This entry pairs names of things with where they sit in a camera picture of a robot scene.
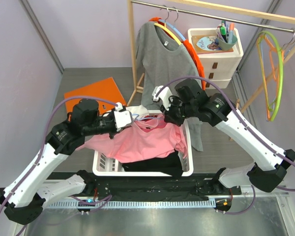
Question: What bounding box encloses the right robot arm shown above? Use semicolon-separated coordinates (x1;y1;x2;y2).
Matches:
153;76;295;194

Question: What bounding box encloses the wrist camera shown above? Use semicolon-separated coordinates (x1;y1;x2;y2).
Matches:
152;86;173;111
113;102;133;131

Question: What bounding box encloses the white garment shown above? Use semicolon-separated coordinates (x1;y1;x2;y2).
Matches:
126;105;149;119

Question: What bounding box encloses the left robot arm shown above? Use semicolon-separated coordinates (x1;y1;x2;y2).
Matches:
0;96;126;226

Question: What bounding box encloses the red printed garment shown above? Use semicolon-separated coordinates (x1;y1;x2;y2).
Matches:
142;114;164;120

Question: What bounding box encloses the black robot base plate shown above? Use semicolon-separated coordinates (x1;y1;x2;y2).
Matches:
49;170;242;201

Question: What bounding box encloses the grey sweatshirt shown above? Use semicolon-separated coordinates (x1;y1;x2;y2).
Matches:
135;21;204;152

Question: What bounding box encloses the black garment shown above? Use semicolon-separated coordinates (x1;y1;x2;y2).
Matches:
122;150;183;178

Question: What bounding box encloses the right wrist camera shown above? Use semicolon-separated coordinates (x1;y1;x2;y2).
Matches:
152;86;173;111

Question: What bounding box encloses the light blue wire hanger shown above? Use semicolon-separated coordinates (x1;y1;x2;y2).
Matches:
134;114;166;130

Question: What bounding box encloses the wooden clothes rack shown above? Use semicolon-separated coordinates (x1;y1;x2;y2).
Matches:
126;0;295;141

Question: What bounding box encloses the orange plastic hanger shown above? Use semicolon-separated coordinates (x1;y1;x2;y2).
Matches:
256;30;284;121

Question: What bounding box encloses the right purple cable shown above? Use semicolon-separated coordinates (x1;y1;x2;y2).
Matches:
156;76;295;215

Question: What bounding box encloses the yellow hanger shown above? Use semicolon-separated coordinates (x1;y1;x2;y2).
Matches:
154;22;181;45

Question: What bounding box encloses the orange binder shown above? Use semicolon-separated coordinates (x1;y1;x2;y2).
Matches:
64;77;126;114

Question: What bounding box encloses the white drawer unit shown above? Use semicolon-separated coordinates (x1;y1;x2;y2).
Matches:
187;28;243;89

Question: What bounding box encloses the white laundry basket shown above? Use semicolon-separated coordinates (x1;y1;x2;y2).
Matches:
92;110;194;177

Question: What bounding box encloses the green pen cup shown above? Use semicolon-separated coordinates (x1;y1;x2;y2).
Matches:
216;28;238;51

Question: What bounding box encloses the picture card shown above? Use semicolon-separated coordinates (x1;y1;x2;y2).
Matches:
191;35;234;54

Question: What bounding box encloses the pink t shirt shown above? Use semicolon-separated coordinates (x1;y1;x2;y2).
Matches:
78;116;188;163

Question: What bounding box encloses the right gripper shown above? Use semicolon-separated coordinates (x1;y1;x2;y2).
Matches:
160;95;196;127

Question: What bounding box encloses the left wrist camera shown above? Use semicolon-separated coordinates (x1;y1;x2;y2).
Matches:
113;102;133;131

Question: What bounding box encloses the slotted cable duct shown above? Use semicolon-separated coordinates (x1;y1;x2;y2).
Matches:
47;198;216;209

